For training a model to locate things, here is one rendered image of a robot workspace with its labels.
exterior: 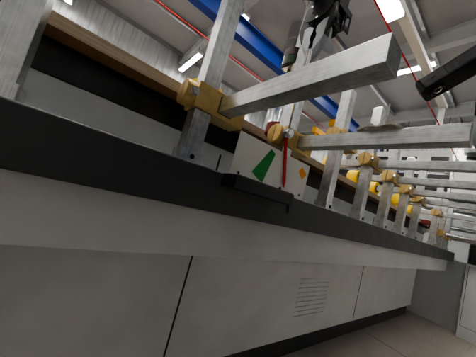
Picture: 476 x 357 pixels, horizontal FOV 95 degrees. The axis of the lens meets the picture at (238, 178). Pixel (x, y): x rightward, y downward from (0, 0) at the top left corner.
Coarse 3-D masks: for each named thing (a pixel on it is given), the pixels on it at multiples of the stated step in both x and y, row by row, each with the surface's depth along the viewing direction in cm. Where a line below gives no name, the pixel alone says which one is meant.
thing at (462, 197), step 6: (378, 186) 131; (396, 192) 124; (414, 192) 117; (420, 192) 115; (426, 192) 113; (432, 192) 112; (438, 192) 110; (444, 192) 108; (444, 198) 109; (450, 198) 106; (456, 198) 104; (462, 198) 103; (468, 198) 101; (474, 198) 100
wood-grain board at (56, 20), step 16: (48, 32) 42; (64, 32) 41; (80, 32) 42; (80, 48) 45; (96, 48) 44; (112, 48) 45; (112, 64) 49; (128, 64) 47; (144, 64) 49; (144, 80) 52; (160, 80) 52; (176, 96) 57; (256, 128) 70; (304, 160) 86; (368, 192) 124
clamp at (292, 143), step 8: (272, 128) 57; (280, 128) 54; (272, 136) 56; (280, 136) 54; (296, 136) 57; (272, 144) 58; (280, 144) 56; (288, 144) 56; (296, 144) 57; (296, 152) 59; (304, 152) 60
